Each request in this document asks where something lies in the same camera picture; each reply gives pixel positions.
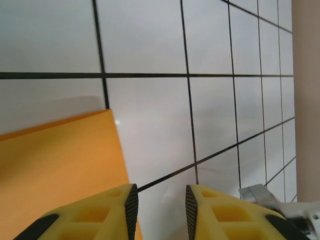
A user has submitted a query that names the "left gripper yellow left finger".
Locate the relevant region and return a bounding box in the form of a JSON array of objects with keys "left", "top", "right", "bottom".
[{"left": 14, "top": 183, "right": 139, "bottom": 240}]

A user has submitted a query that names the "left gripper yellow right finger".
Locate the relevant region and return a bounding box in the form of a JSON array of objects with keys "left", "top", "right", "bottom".
[{"left": 185, "top": 184, "right": 310, "bottom": 240}]

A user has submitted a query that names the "orange cloth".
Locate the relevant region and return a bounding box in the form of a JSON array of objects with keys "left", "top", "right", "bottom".
[{"left": 0, "top": 108, "right": 144, "bottom": 240}]

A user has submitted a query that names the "aluminium side rail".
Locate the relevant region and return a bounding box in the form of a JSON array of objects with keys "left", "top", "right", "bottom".
[{"left": 238, "top": 184, "right": 320, "bottom": 240}]

